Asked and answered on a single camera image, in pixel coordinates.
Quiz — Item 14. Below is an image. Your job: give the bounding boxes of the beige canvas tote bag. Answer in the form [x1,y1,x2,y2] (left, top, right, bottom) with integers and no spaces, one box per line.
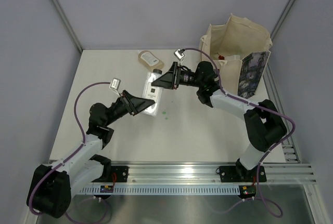
[199,14,273,99]

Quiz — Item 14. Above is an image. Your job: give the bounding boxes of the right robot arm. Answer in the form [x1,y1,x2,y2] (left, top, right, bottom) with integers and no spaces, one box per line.
[152,61,287,181]

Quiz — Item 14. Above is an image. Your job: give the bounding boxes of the right aluminium frame post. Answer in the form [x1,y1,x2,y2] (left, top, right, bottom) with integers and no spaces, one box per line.
[271,0,297,40]

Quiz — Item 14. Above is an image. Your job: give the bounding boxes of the white slotted cable duct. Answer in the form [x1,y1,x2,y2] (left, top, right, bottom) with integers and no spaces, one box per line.
[78,185,240,195]

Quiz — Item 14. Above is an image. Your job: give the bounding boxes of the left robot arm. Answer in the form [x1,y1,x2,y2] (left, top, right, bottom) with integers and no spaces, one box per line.
[27,90,155,218]

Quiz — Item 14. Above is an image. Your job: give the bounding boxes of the aluminium mounting rail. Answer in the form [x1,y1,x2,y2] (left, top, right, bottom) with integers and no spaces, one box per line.
[111,161,316,185]

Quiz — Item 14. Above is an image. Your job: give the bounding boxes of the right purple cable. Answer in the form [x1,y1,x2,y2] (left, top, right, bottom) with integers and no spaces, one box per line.
[184,48,297,219]

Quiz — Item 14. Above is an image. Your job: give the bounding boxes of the frosted white bottle black cap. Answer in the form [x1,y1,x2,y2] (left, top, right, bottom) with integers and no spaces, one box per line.
[225,55,240,61]

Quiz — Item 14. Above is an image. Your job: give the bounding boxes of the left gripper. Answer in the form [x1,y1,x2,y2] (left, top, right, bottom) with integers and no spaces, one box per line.
[104,90,155,127]

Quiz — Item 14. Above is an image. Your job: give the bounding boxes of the amber liquid bottle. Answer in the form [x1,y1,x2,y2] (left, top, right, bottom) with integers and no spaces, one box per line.
[138,50,164,72]

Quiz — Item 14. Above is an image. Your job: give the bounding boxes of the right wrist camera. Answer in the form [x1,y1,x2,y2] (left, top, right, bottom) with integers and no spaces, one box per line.
[174,49,185,64]

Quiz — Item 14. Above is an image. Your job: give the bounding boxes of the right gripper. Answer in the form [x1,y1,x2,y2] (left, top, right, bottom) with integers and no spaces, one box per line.
[152,62,203,90]

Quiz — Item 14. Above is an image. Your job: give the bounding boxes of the clear bottle black label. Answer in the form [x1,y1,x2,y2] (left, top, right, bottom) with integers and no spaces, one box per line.
[143,69,163,116]

